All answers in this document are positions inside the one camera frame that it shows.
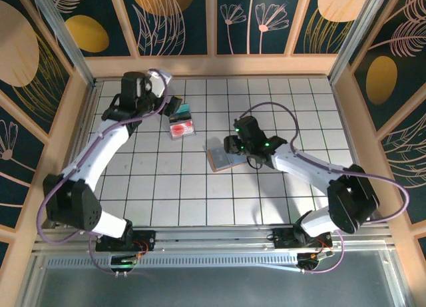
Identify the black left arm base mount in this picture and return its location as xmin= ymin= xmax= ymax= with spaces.
xmin=95 ymin=229 xmax=157 ymax=253

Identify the grey slotted cable duct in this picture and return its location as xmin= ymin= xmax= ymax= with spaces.
xmin=46 ymin=253 xmax=300 ymax=270

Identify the tan leather card holder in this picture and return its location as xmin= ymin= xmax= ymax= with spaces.
xmin=206 ymin=146 xmax=249 ymax=172

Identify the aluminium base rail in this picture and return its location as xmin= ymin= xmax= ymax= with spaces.
xmin=33 ymin=224 xmax=395 ymax=254

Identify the teal credit card with logo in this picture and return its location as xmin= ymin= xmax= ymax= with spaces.
xmin=168 ymin=103 xmax=194 ymax=124

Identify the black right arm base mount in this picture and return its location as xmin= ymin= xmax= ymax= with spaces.
xmin=271 ymin=227 xmax=333 ymax=251

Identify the left controller board green light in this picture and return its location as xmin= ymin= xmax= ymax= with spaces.
xmin=109 ymin=252 xmax=142 ymax=277

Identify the white card with red circle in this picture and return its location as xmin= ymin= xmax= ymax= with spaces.
xmin=169 ymin=119 xmax=197 ymax=141

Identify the aluminium frame post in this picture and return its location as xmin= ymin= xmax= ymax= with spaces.
xmin=28 ymin=0 xmax=99 ymax=88
xmin=327 ymin=0 xmax=389 ymax=85

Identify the grey metal plate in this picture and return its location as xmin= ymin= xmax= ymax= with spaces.
xmin=31 ymin=266 xmax=405 ymax=307

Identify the aluminium side rail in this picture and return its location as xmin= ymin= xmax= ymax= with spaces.
xmin=65 ymin=83 xmax=101 ymax=178
xmin=331 ymin=82 xmax=380 ymax=223

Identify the right controller board with wires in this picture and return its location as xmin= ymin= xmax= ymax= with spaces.
xmin=297 ymin=248 xmax=337 ymax=274

